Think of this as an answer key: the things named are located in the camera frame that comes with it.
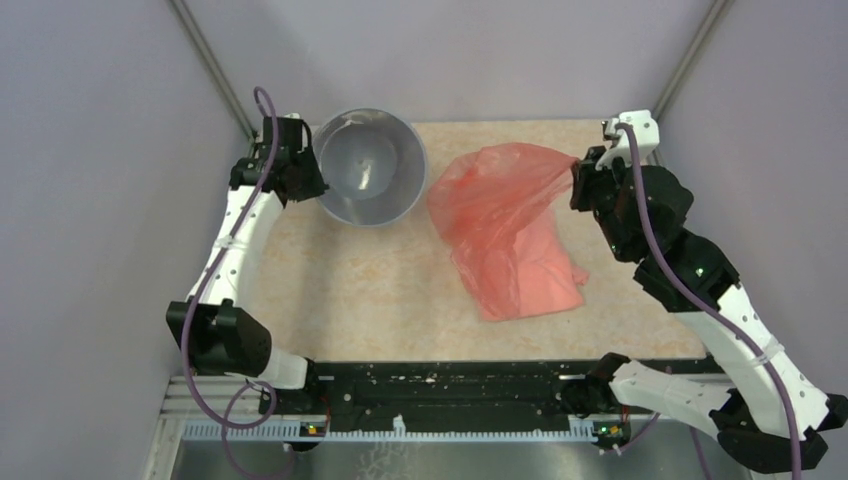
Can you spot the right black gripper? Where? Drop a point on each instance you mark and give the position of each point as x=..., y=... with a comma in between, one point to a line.
x=586, y=174

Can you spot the aluminium frame rail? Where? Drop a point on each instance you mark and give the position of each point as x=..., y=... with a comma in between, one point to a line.
x=216, y=392

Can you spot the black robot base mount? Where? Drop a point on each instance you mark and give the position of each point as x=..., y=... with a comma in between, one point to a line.
x=502, y=397

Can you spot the white toothed cable rail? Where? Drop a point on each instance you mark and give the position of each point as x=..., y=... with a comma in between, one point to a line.
x=294, y=431

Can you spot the flat pink trash bag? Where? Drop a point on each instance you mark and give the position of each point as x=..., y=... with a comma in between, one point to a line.
x=547, y=280

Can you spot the translucent red trash bag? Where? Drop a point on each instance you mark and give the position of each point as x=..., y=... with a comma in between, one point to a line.
x=480, y=203

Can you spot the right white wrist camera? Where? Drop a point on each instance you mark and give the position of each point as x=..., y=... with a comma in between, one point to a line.
x=633, y=135

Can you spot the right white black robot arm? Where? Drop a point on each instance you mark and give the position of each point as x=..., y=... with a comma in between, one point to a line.
x=770, y=418

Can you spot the grey plastic trash bin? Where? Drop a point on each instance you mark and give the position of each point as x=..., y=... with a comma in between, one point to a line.
x=376, y=166

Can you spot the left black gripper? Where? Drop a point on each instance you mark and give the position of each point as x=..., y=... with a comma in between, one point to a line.
x=316, y=186

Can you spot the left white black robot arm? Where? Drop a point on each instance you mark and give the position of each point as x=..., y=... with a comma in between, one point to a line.
x=214, y=326

